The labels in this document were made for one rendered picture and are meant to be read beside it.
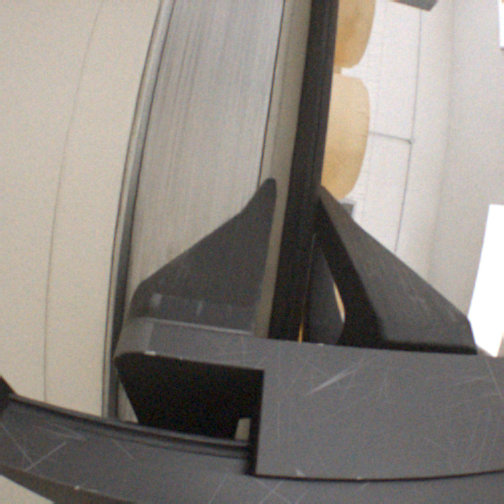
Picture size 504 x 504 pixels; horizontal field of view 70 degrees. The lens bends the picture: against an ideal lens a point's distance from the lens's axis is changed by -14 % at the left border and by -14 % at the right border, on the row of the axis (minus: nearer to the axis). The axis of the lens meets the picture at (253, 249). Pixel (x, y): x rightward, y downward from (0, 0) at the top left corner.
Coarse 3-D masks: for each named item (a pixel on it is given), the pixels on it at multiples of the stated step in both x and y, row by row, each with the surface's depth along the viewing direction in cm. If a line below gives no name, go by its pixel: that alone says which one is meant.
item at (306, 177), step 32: (320, 0) 13; (320, 32) 12; (320, 64) 11; (320, 96) 11; (320, 128) 12; (320, 160) 12; (288, 224) 15; (288, 256) 13; (288, 288) 12; (288, 320) 12
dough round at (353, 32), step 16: (352, 0) 13; (368, 0) 13; (352, 16) 14; (368, 16) 14; (352, 32) 14; (368, 32) 14; (336, 48) 15; (352, 48) 15; (336, 64) 16; (352, 64) 16
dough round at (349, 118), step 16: (336, 80) 14; (352, 80) 14; (336, 96) 13; (352, 96) 14; (368, 96) 14; (336, 112) 13; (352, 112) 13; (368, 112) 14; (336, 128) 13; (352, 128) 13; (368, 128) 14; (336, 144) 14; (352, 144) 14; (336, 160) 14; (352, 160) 14; (336, 176) 14; (352, 176) 14; (336, 192) 15
